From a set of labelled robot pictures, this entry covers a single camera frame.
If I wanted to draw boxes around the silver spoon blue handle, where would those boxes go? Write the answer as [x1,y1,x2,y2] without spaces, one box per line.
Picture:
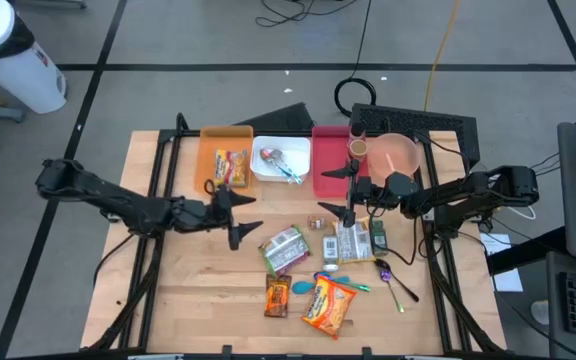
[270,148,304,185]

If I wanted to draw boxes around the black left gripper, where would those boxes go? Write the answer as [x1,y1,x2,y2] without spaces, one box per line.
[171,183,265,252]

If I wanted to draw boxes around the white label spice jar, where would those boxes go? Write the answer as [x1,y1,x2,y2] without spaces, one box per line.
[321,233,342,274]

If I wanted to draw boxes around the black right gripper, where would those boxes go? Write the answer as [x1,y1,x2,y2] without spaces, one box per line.
[316,158,389,229]

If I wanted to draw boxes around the black coiled floor cable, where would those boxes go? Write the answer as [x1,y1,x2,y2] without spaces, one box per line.
[332,0,378,119]

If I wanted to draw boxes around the white trash can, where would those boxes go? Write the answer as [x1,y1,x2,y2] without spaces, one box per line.
[0,0,68,115]

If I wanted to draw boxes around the pink translucent bowl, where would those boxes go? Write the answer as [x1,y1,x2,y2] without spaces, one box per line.
[367,132,422,182]

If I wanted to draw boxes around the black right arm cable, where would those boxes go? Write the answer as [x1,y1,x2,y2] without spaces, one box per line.
[365,202,419,266]

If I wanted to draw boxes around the black spoon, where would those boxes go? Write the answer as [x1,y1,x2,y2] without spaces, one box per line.
[373,258,421,304]

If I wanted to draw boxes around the white paper sheet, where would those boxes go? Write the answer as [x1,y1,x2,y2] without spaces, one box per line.
[480,232,524,294]

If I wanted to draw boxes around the white plastic bin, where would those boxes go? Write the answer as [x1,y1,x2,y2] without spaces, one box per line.
[249,134,312,184]

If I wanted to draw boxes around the purple label spice jar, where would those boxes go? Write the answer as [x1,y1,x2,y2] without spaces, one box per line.
[348,122,368,144]

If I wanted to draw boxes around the purple iridescent spoon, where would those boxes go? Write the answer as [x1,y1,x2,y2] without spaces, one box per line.
[378,268,407,315]

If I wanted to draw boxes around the small yellow ramen packet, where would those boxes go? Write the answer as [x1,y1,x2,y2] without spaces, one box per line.
[213,148,248,187]

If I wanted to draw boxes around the pink plastic bin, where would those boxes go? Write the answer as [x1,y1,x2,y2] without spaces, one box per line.
[311,125,370,200]

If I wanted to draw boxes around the blue green iridescent spoon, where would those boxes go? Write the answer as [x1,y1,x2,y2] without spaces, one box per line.
[312,270,373,293]

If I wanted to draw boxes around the orange plastic bin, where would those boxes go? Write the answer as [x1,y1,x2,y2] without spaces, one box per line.
[195,124,255,198]

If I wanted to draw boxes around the gold lid spice jar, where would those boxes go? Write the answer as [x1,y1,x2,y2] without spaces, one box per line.
[347,138,370,162]

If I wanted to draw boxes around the black flat panel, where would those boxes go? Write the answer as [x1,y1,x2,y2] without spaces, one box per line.
[232,102,317,134]

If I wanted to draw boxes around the green edged ramen packet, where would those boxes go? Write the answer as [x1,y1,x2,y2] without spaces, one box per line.
[257,224,313,279]

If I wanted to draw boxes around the silver metal spoon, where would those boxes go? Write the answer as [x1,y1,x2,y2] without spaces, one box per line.
[261,153,299,177]

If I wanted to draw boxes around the black aluminium table frame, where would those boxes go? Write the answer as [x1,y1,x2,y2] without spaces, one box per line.
[81,112,507,360]

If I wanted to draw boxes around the white computer mouse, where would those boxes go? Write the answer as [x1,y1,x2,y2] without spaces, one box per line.
[530,299,552,326]

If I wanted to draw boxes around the yellow edged food packet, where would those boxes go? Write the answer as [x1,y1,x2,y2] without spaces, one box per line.
[332,217,377,265]

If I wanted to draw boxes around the brown orange candy pouch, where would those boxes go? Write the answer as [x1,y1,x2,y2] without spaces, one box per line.
[263,273,293,319]

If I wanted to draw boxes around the orange ramen noodle packet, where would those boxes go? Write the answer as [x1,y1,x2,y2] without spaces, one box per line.
[300,274,358,340]

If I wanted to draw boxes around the black tangled floor cable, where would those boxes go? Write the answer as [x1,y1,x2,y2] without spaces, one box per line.
[255,0,359,28]

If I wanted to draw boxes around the yellow cable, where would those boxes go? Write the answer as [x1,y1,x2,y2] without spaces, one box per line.
[422,0,463,112]

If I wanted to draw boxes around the teal silicone spoon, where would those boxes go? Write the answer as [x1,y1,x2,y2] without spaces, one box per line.
[291,274,352,296]

